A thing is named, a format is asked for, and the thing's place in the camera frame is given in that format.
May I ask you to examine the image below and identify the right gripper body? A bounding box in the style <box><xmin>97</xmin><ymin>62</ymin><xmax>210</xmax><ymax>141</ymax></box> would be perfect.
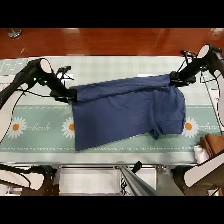
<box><xmin>169</xmin><ymin>70</ymin><xmax>196</xmax><ymax>88</ymax></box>

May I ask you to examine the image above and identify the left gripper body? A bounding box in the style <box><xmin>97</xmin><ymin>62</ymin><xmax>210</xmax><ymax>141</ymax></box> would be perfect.
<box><xmin>55</xmin><ymin>87</ymin><xmax>79</xmax><ymax>104</ymax></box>

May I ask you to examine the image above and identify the blue T-shirt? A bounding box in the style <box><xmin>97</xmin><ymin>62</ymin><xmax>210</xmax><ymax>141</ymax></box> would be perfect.
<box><xmin>68</xmin><ymin>73</ymin><xmax>187</xmax><ymax>152</ymax></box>

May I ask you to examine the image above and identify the brown garment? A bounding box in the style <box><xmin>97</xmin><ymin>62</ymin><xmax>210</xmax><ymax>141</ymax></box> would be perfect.
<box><xmin>199</xmin><ymin>133</ymin><xmax>224</xmax><ymax>161</ymax></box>

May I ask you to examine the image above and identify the white garment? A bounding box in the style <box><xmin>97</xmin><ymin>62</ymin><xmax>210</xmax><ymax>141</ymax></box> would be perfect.
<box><xmin>194</xmin><ymin>144</ymin><xmax>211</xmax><ymax>165</ymax></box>

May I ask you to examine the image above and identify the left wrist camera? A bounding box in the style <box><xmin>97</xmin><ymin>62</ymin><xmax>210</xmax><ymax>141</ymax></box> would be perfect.
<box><xmin>55</xmin><ymin>65</ymin><xmax>75</xmax><ymax>82</ymax></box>

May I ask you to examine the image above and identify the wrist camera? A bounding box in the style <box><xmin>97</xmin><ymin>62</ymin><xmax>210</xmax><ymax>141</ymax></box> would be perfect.
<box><xmin>179</xmin><ymin>49</ymin><xmax>198</xmax><ymax>63</ymax></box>
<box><xmin>55</xmin><ymin>65</ymin><xmax>75</xmax><ymax>82</ymax></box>

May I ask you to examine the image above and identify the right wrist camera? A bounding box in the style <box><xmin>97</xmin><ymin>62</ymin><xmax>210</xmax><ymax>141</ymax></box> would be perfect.
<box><xmin>179</xmin><ymin>49</ymin><xmax>198</xmax><ymax>63</ymax></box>

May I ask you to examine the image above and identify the silver frame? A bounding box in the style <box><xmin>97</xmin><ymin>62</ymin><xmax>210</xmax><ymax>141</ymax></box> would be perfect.
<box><xmin>0</xmin><ymin>162</ymin><xmax>224</xmax><ymax>197</ymax></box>

